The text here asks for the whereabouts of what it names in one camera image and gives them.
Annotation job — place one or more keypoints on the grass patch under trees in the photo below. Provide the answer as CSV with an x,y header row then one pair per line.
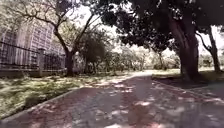
x,y
210,76

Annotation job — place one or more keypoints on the red brick path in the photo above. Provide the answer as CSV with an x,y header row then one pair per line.
x,y
133,100

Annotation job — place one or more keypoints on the row of distant trees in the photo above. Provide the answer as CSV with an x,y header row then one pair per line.
x,y
140,60

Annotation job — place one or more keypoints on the large thick-trunked tree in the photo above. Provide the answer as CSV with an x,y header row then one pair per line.
x,y
188,50

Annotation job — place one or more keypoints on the pale tall building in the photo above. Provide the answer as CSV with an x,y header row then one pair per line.
x,y
30,36

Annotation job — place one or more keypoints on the bare branching tree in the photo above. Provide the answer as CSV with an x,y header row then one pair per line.
x,y
69,61

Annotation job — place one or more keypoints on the dark bushy tree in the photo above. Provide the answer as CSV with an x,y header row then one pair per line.
x,y
91,50

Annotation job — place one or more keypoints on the grey stone kerb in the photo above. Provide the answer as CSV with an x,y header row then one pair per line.
x,y
40,105

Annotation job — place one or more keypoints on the dark metal fence on wall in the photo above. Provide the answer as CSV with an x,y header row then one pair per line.
x,y
20,60

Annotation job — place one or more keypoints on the slender leaning tree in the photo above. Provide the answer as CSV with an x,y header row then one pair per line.
x,y
214,53

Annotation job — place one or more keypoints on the grass verge with leaves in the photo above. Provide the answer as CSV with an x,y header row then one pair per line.
x,y
30,88

